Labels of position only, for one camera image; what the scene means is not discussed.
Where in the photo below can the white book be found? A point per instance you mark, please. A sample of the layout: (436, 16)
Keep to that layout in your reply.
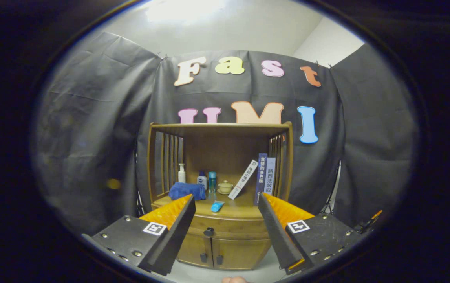
(244, 179)

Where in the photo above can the light blue tube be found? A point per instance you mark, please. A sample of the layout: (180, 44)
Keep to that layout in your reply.
(217, 206)

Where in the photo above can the black backdrop cloth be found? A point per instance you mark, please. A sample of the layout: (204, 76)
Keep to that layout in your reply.
(91, 118)

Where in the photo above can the pale lilac book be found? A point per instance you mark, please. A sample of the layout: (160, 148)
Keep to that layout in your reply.
(271, 177)

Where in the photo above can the dark blue book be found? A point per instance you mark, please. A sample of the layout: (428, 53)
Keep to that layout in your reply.
(261, 177)

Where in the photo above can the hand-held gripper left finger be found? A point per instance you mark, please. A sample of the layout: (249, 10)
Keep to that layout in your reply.
(177, 236)

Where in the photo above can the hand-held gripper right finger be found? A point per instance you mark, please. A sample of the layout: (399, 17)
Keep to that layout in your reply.
(276, 232)

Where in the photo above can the white pump bottle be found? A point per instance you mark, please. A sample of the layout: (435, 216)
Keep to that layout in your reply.
(182, 177)

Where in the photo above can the blue folded towel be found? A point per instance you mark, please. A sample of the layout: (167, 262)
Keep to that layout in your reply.
(187, 191)

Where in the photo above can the wooden drawer with black knob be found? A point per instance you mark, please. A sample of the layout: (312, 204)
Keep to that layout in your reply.
(233, 226)

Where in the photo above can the black tripod stand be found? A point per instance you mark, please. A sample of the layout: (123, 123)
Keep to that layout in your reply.
(329, 206)

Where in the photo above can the black and orange tool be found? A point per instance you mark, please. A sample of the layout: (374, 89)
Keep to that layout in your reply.
(370, 222)

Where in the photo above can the wooden cabinet door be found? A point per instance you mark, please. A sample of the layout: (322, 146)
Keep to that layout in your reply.
(193, 249)
(240, 253)

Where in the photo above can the wooden cabinet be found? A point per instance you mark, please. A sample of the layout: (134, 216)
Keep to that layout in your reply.
(225, 149)

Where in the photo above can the white bottle with blue cap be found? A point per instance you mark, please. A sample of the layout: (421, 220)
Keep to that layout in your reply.
(202, 182)

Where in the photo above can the slim teal bottle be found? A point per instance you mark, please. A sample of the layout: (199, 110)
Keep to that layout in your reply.
(212, 182)

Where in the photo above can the beige lidded teacup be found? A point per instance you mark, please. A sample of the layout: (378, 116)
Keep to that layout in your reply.
(225, 188)

